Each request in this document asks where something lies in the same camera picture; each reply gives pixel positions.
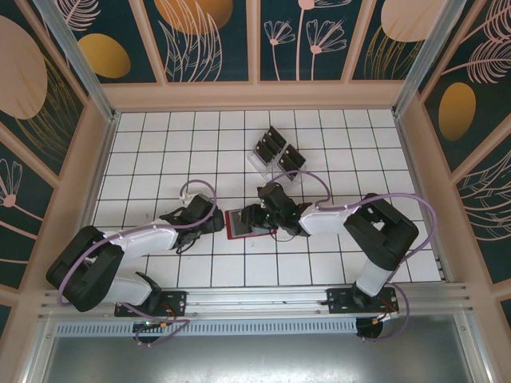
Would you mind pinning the red leather card holder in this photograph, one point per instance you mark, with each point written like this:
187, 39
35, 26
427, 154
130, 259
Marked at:
233, 228

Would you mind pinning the clear acrylic card stand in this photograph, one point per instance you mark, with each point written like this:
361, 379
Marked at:
279, 186

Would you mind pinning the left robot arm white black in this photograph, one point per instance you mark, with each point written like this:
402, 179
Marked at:
139, 239

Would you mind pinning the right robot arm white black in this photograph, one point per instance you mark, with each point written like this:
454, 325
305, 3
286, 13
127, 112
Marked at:
327, 219

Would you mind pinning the black credit card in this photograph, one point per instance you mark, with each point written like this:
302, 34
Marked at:
277, 135
262, 153
270, 143
294, 153
287, 163

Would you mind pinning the small circuit board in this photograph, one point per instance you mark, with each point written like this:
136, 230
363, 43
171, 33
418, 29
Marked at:
149, 325

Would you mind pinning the yellow power connector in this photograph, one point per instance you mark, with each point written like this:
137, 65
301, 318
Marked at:
379, 320

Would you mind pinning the grey metal sheet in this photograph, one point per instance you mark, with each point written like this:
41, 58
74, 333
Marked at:
255, 359

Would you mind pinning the aluminium mounting rail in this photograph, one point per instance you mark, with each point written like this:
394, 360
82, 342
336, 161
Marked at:
255, 299

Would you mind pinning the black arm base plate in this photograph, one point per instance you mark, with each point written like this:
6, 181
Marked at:
339, 301
171, 303

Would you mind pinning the aluminium corner post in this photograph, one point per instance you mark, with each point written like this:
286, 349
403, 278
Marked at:
81, 65
428, 60

